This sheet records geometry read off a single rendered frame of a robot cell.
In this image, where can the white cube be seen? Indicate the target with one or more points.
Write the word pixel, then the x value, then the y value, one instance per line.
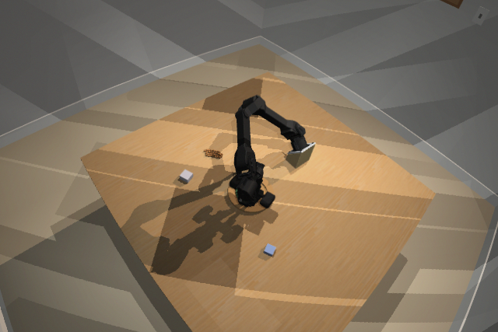
pixel 186 175

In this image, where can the light blue block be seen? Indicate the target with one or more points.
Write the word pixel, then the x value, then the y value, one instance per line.
pixel 270 249

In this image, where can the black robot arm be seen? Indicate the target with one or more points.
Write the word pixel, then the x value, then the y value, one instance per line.
pixel 244 157

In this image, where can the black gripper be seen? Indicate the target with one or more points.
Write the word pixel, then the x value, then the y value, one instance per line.
pixel 266 199

